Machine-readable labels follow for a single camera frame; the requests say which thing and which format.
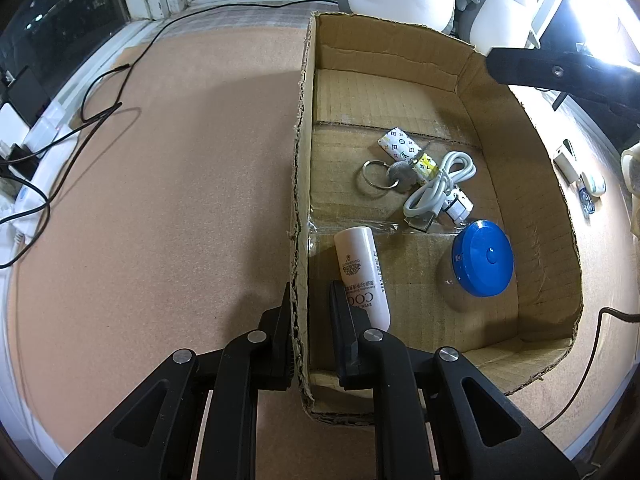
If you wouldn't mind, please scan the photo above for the checked cloth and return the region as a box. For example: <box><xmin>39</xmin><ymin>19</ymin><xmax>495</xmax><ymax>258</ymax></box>
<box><xmin>160</xmin><ymin>0</ymin><xmax>351</xmax><ymax>43</ymax></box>

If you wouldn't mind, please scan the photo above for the white cable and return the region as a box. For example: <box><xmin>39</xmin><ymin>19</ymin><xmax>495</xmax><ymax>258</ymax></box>
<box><xmin>402</xmin><ymin>151</ymin><xmax>477</xmax><ymax>234</ymax></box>

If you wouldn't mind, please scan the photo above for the white charger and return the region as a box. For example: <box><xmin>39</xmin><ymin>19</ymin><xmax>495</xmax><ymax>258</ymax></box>
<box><xmin>0</xmin><ymin>105</ymin><xmax>31</xmax><ymax>147</ymax></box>

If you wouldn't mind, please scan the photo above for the round blue case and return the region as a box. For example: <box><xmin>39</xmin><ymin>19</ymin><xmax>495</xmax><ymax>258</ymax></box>
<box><xmin>451</xmin><ymin>219</ymin><xmax>514</xmax><ymax>297</ymax></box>

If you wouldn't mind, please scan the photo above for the monogram lighter with yellow band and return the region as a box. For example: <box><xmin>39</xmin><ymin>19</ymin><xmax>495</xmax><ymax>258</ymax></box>
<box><xmin>414</xmin><ymin>154</ymin><xmax>475</xmax><ymax>224</ymax></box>

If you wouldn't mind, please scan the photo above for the small white box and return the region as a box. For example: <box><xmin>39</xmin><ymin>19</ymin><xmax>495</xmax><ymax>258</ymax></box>
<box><xmin>552</xmin><ymin>139</ymin><xmax>585</xmax><ymax>184</ymax></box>

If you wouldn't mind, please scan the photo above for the black power adapter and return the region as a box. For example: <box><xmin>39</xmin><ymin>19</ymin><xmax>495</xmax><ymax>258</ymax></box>
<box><xmin>6</xmin><ymin>66</ymin><xmax>53</xmax><ymax>126</ymax></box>

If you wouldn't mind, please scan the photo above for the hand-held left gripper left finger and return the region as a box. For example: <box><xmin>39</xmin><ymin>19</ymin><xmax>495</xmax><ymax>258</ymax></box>
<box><xmin>52</xmin><ymin>281</ymin><xmax>295</xmax><ymax>480</ymax></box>

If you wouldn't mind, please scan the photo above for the person's right hand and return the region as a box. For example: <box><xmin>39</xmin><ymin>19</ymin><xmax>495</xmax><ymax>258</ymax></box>
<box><xmin>620</xmin><ymin>142</ymin><xmax>640</xmax><ymax>237</ymax></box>

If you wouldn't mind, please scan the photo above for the looped black cable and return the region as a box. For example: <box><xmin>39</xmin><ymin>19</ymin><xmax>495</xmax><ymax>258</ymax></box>
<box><xmin>0</xmin><ymin>125</ymin><xmax>83</xmax><ymax>268</ymax></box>

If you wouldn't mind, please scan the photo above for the small white cosmetic tube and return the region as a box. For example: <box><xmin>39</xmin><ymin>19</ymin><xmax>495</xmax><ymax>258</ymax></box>
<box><xmin>333</xmin><ymin>226</ymin><xmax>392</xmax><ymax>332</ymax></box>

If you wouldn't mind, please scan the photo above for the ring light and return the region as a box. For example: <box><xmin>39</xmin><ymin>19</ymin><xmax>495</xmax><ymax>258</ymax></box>
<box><xmin>565</xmin><ymin>0</ymin><xmax>640</xmax><ymax>68</ymax></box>

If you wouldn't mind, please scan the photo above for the long black cable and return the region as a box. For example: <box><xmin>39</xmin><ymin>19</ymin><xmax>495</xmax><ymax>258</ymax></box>
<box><xmin>80</xmin><ymin>1</ymin><xmax>351</xmax><ymax>123</ymax></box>

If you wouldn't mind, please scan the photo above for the black plug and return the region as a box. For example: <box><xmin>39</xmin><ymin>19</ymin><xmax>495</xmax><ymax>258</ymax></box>
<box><xmin>0</xmin><ymin>142</ymin><xmax>40</xmax><ymax>181</ymax></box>

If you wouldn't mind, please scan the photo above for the cardboard box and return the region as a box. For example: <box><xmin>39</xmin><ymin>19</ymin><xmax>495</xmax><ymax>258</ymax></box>
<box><xmin>286</xmin><ymin>10</ymin><xmax>585</xmax><ymax>426</ymax></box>

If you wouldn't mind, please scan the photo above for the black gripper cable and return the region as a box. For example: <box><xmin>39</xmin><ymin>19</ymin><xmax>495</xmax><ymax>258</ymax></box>
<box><xmin>540</xmin><ymin>306</ymin><xmax>640</xmax><ymax>429</ymax></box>

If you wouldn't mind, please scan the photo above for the small penguin plush toy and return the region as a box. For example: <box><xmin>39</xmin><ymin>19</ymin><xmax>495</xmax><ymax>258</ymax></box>
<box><xmin>457</xmin><ymin>0</ymin><xmax>538</xmax><ymax>57</ymax></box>

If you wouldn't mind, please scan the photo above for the clear blue eye drop bottle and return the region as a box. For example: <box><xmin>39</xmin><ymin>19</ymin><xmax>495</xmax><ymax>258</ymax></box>
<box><xmin>579</xmin><ymin>172</ymin><xmax>607</xmax><ymax>219</ymax></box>

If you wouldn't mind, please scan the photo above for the silver key with ring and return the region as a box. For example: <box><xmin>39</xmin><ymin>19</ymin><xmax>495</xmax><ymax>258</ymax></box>
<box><xmin>356</xmin><ymin>158</ymin><xmax>417</xmax><ymax>192</ymax></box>

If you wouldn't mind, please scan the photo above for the white power strip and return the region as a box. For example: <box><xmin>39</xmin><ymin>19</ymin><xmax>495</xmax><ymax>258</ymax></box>
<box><xmin>0</xmin><ymin>105</ymin><xmax>83</xmax><ymax>246</ymax></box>

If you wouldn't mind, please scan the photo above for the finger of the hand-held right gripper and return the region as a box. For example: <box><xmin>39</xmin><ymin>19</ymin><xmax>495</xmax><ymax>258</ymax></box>
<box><xmin>486</xmin><ymin>46</ymin><xmax>640</xmax><ymax>133</ymax></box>

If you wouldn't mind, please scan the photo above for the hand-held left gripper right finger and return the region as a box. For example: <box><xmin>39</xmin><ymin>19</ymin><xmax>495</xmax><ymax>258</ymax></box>
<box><xmin>327</xmin><ymin>280</ymin><xmax>581</xmax><ymax>480</ymax></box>

